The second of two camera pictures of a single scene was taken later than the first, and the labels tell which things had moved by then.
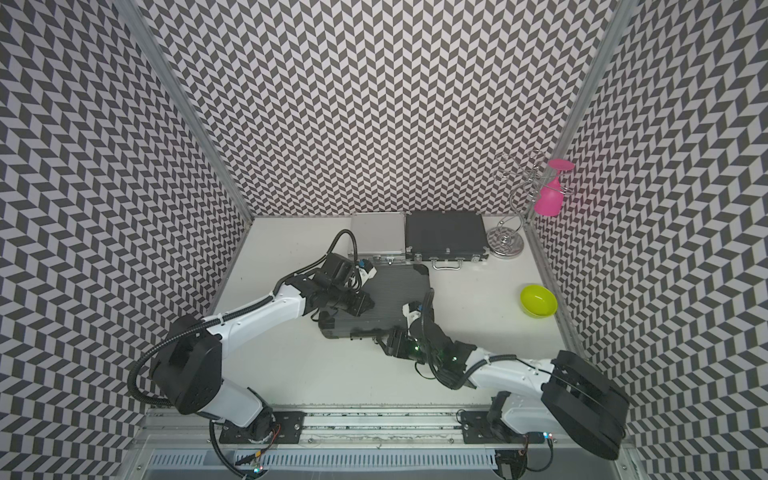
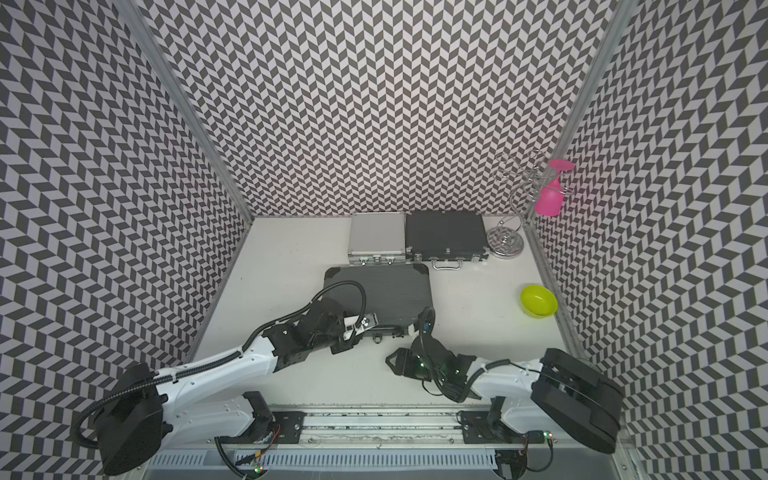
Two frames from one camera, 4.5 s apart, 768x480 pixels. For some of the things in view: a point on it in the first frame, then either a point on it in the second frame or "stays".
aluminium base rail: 385,444 stays
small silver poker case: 380,237 stays
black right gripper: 397,340 -> 403,368
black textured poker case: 446,238 stays
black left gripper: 360,308 -> 349,343
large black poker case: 397,282 stays
